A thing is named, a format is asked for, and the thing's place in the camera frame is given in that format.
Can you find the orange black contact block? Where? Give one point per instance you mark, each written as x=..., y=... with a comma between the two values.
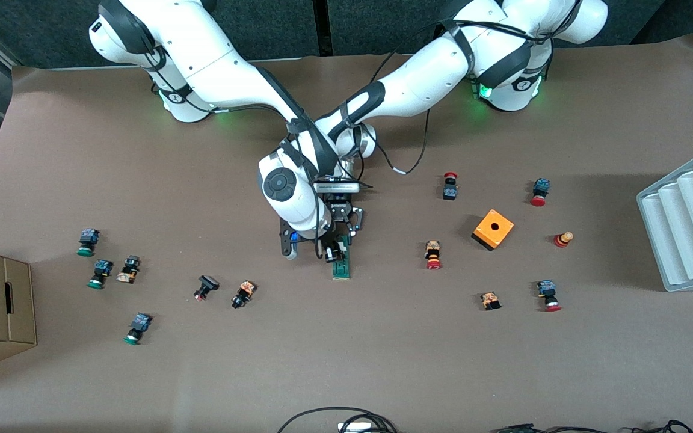
x=490, y=300

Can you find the red orange stacked button head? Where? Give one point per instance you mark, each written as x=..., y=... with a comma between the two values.
x=563, y=239

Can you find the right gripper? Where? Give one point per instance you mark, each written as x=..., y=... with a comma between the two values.
x=328, y=240

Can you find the red push button black body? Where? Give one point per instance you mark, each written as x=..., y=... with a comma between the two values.
x=450, y=191

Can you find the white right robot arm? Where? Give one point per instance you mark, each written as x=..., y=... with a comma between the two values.
x=214, y=66

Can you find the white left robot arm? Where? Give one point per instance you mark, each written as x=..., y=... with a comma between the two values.
x=431, y=78

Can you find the red push button orange body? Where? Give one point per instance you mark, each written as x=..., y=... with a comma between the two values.
x=433, y=252

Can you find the orange button enclosure box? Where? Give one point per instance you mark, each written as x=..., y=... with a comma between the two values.
x=494, y=228

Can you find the red push button blue body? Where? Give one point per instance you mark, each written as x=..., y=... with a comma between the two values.
x=547, y=291
x=540, y=189

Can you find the black beige contact block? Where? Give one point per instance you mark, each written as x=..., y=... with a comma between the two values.
x=129, y=269

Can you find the brown paper table cover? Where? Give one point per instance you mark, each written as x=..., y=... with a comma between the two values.
x=322, y=361

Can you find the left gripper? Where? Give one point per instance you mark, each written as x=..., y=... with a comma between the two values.
x=341, y=214

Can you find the black push button orange body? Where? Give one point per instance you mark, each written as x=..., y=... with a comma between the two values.
x=244, y=293

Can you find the black square push button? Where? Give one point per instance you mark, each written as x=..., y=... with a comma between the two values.
x=206, y=285

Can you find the grey ribbed plastic tray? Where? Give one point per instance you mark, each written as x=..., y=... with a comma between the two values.
x=689, y=222

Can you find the green push button blue body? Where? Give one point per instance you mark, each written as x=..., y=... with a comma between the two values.
x=139, y=325
x=101, y=272
x=88, y=240

